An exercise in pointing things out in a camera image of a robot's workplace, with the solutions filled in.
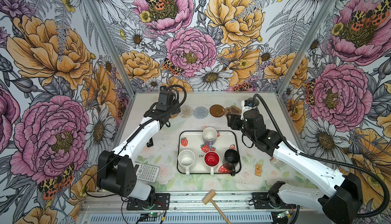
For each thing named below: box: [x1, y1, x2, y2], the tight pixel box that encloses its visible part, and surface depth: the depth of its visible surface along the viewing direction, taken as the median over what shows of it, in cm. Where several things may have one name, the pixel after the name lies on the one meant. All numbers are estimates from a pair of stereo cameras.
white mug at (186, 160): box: [177, 149, 196, 177], surface depth 83 cm
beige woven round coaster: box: [178, 105, 194, 119], surface depth 111 cm
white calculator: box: [133, 163, 160, 183], surface depth 84 cm
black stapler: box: [146, 136, 154, 148], surface depth 94 cm
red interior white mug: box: [203, 150, 221, 176], surface depth 83 cm
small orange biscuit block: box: [254, 163, 263, 177], surface depth 85 cm
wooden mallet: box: [202, 189, 232, 224], surface depth 76 cm
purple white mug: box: [202, 126, 218, 151], surface depth 93 cm
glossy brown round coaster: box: [209, 104, 226, 118], surface depth 114 cm
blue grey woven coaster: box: [192, 106, 209, 120], surface depth 111 cm
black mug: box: [224, 149, 240, 177], surface depth 83 cm
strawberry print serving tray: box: [177, 163, 187, 174], surface depth 84 cm
